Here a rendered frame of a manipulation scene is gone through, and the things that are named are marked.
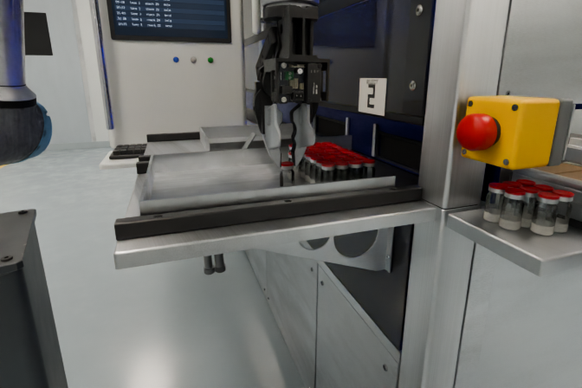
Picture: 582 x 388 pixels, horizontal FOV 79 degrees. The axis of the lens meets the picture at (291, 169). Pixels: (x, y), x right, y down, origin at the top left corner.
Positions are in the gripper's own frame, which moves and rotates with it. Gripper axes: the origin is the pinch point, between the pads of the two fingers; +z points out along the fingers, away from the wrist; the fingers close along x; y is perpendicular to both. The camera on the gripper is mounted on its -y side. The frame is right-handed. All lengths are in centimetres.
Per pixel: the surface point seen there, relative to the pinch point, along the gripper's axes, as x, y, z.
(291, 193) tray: -1.7, 7.9, 3.1
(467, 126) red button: 13.9, 19.8, -6.6
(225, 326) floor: -1, -83, 94
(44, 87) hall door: -184, -540, 5
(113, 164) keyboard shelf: -34, -64, 14
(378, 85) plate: 17.2, -3.1, -10.3
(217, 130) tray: -4, -52, 3
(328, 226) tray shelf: 1.5, 12.8, 6.1
